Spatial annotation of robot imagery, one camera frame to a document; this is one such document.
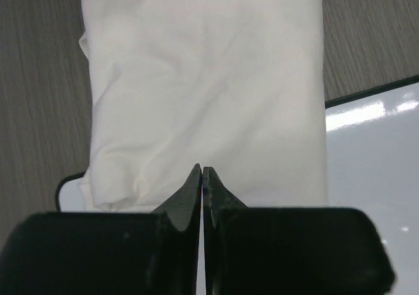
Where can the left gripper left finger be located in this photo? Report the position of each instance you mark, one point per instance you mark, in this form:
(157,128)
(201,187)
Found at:
(180,206)

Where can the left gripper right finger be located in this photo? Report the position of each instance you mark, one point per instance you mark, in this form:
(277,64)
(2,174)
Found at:
(216,197)

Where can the white t shirt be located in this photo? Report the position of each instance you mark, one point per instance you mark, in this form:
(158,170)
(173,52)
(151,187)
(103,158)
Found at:
(236,85)

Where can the white folding board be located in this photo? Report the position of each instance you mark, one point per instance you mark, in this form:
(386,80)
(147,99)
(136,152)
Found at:
(372,165)

